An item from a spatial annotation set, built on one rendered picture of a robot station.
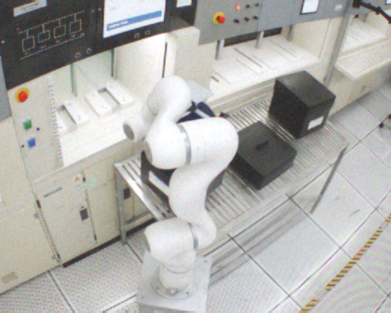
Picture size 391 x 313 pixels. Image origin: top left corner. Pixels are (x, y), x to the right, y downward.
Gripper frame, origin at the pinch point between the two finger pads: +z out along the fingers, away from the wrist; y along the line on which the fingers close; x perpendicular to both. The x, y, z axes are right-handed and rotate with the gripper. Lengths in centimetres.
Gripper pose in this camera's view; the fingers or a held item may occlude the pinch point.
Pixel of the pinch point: (192, 95)
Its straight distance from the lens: 151.1
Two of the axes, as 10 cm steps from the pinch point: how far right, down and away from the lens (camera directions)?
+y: 7.3, 5.4, -4.2
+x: 1.1, -6.9, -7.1
